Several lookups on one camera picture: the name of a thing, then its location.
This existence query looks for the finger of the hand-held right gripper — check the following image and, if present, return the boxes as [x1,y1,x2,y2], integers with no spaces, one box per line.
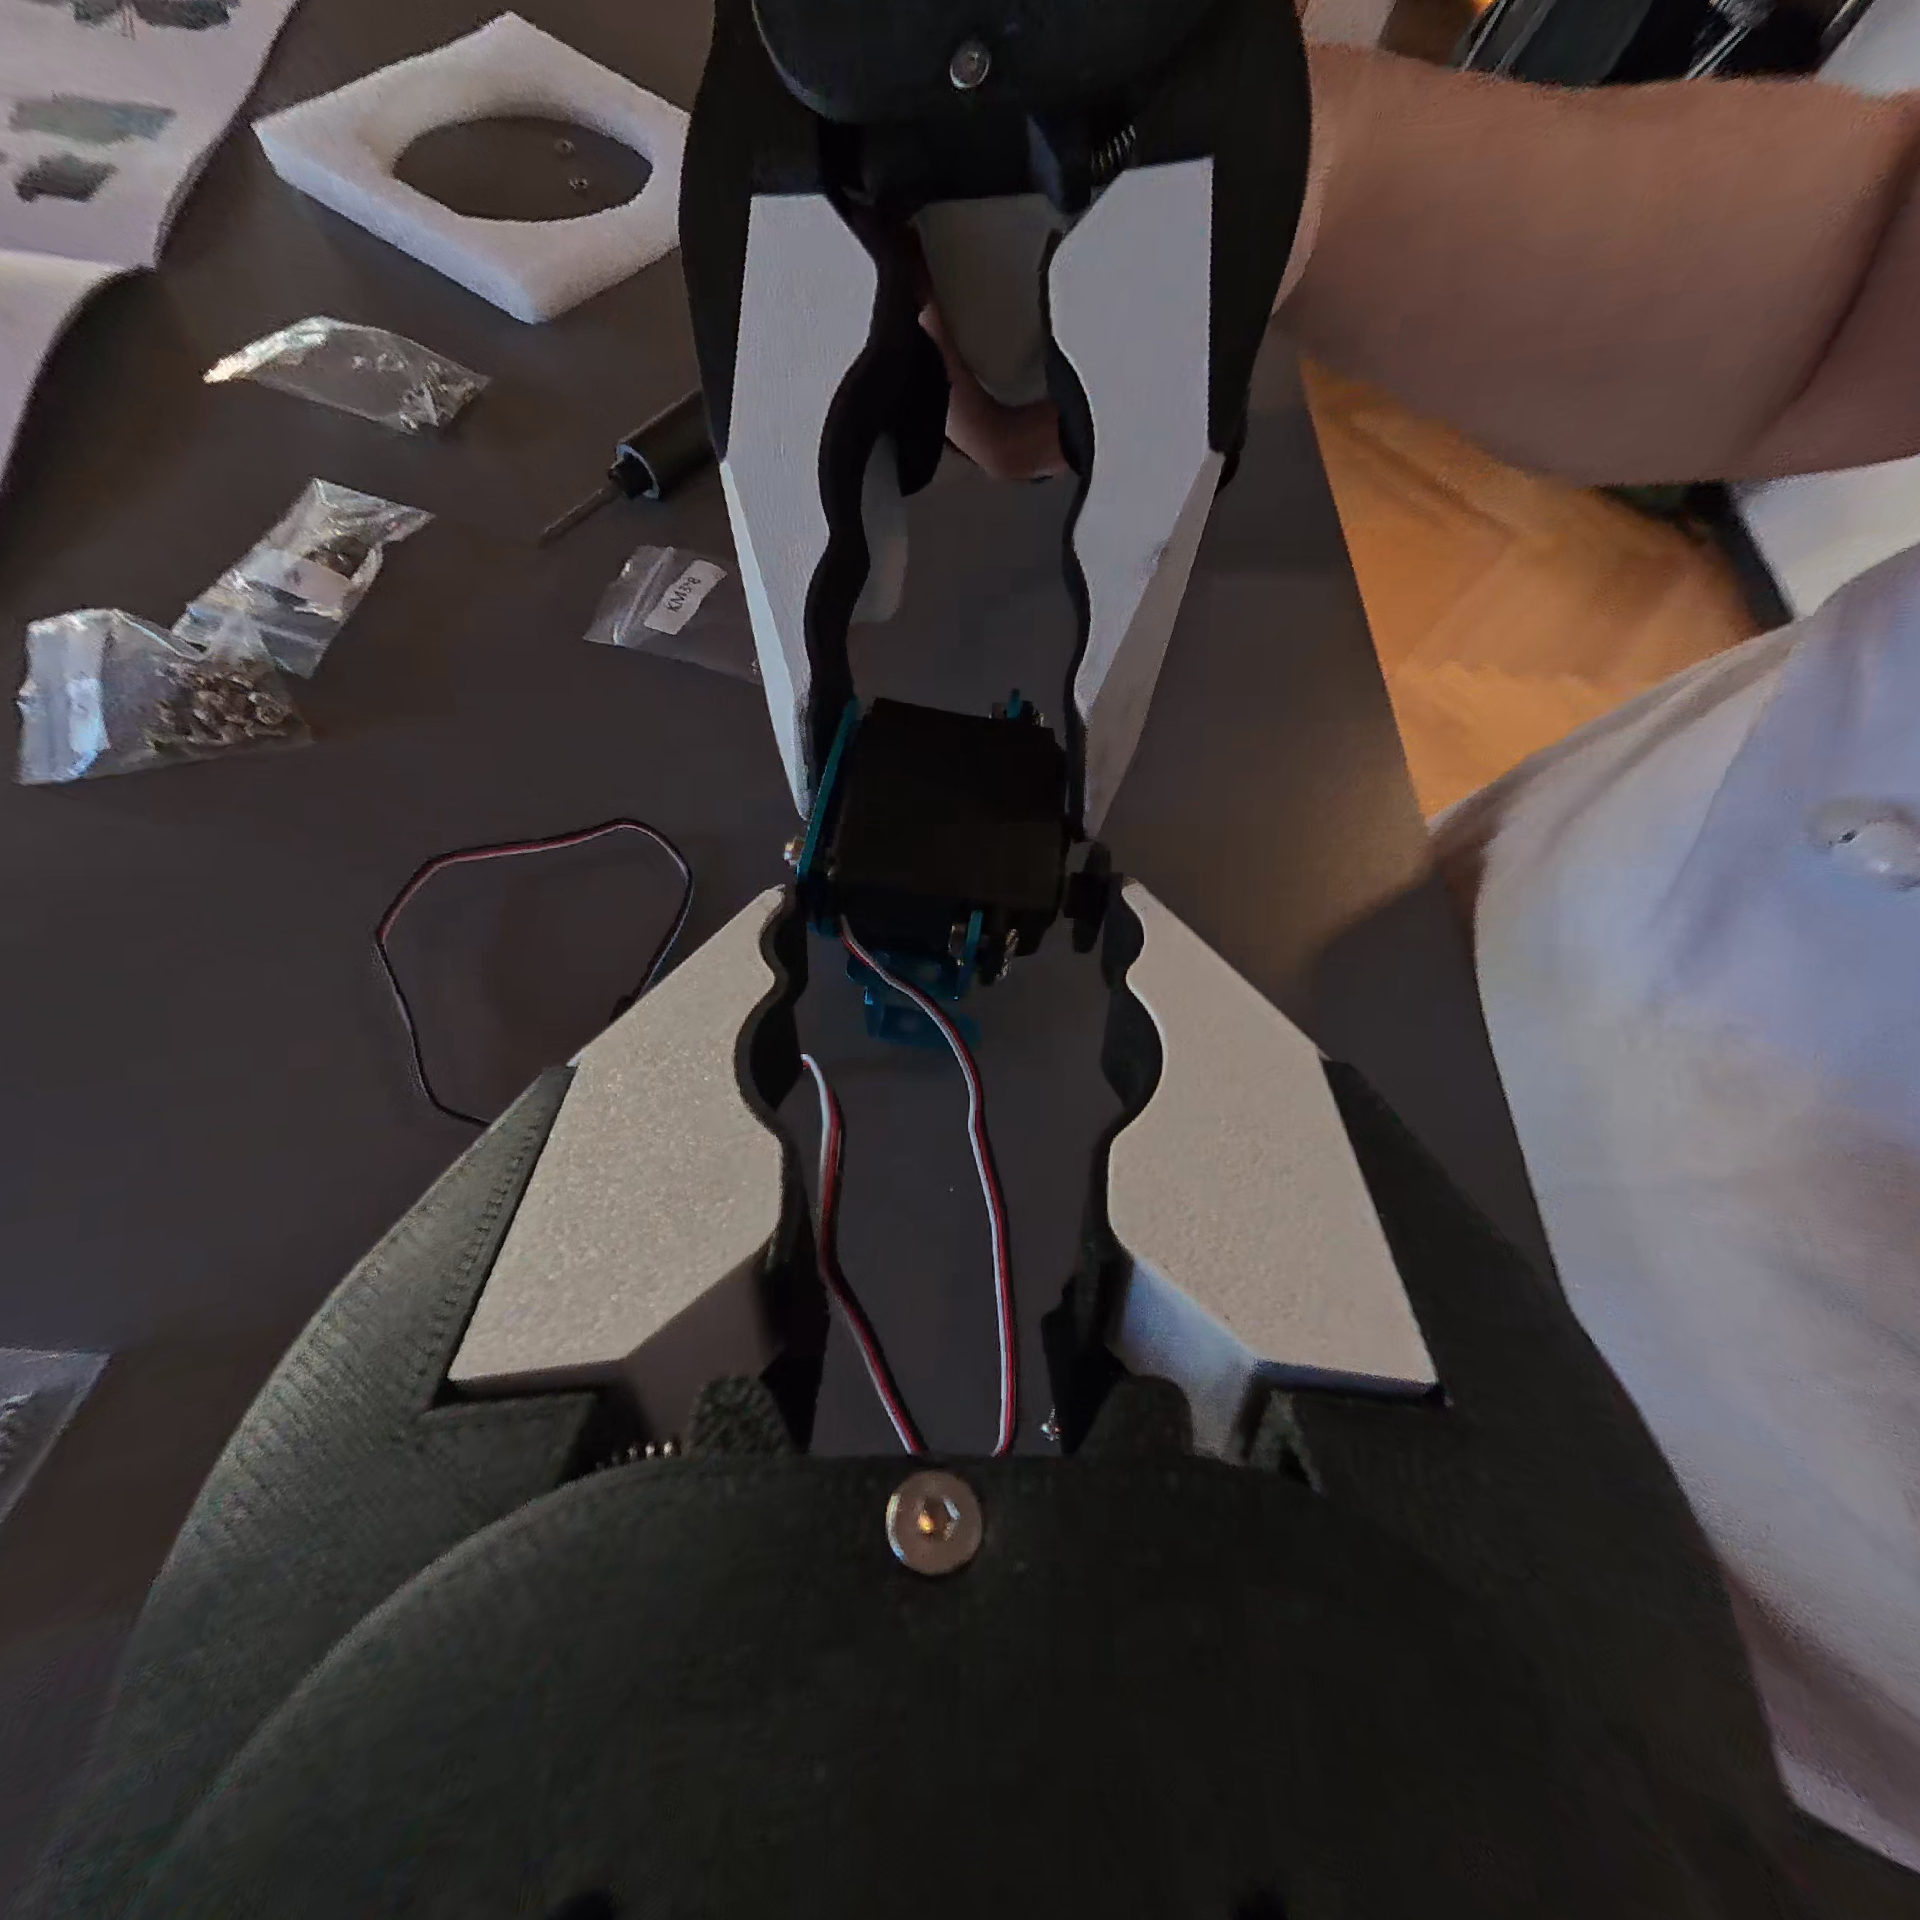
[1030,153,1239,837]
[717,187,943,797]

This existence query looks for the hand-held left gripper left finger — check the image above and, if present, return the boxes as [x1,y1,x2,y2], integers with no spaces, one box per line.
[445,885,825,1413]

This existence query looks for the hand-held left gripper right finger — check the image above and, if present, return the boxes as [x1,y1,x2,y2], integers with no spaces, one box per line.
[1056,880,1445,1420]

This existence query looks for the black servo with blue bracket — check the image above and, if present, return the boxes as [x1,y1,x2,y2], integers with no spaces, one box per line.
[785,691,1127,1074]

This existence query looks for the person's right forearm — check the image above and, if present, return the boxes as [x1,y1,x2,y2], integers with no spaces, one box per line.
[1271,41,1920,491]

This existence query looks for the dark desk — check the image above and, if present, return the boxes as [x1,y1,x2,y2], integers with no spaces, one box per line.
[0,0,1554,1652]

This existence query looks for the person's right hand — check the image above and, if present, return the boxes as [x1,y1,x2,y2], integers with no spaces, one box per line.
[918,299,1077,485]

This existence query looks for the black screwdriver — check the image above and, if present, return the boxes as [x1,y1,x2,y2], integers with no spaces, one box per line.
[538,386,705,544]

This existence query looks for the clear screw bag white label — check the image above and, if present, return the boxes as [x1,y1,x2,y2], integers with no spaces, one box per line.
[583,544,759,689]

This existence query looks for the clear plastic screw bag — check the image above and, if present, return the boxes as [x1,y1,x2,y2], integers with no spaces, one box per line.
[200,315,490,441]
[0,1346,110,1524]

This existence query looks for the person's white shirt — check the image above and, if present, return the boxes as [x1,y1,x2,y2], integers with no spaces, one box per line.
[1424,539,1920,1876]

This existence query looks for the long clear screw bag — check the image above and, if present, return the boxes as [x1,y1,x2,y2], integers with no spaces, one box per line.
[172,477,437,682]

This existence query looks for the bag full of screws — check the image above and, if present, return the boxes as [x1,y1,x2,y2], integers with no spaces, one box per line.
[15,608,317,789]

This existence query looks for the white earbud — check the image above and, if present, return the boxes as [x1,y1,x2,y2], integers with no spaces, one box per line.
[1812,800,1920,889]

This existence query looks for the white instruction booklet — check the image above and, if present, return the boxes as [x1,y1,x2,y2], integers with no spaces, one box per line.
[0,0,301,467]

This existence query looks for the white foam frame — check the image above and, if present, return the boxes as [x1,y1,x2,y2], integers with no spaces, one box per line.
[250,11,694,325]

